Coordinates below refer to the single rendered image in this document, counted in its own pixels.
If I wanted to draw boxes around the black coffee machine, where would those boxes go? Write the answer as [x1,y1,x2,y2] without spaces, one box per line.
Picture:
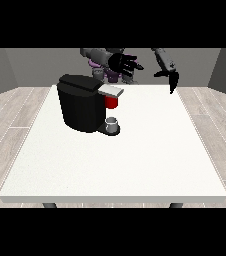
[56,74,121,137]

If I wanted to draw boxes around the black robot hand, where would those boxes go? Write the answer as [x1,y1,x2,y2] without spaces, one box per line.
[107,52,145,79]
[153,69,180,95]

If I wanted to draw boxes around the grey robot trunk purple rings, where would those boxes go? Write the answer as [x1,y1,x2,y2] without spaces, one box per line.
[88,48,140,86]

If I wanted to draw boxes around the red pod holder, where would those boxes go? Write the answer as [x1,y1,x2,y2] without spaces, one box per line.
[104,95,119,110]

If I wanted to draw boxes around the pale grey machine lid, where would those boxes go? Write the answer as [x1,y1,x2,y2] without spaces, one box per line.
[97,83,125,99]

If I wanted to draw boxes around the small grey cup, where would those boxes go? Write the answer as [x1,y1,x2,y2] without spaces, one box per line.
[105,116,119,133]

